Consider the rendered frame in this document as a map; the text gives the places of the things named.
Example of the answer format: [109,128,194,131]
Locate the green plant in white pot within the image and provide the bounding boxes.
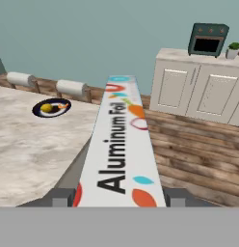
[225,41,239,60]

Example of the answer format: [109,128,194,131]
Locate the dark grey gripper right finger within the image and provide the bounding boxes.
[162,187,218,208]

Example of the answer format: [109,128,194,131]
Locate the dark round plate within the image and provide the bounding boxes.
[32,97,72,119]

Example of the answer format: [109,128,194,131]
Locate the white aluminum foil box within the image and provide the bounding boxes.
[72,75,168,208]

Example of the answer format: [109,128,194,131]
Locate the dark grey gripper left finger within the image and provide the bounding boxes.
[16,187,77,208]

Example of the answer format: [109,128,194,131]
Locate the white cushioned wooden stool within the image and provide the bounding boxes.
[6,71,41,95]
[55,79,93,104]

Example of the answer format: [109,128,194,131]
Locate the yellow lemon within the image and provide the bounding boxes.
[40,102,54,114]

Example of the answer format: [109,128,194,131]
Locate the white cupboard run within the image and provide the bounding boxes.
[148,47,239,128]

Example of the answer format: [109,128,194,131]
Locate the dark green toaster oven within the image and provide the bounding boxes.
[187,22,230,59]

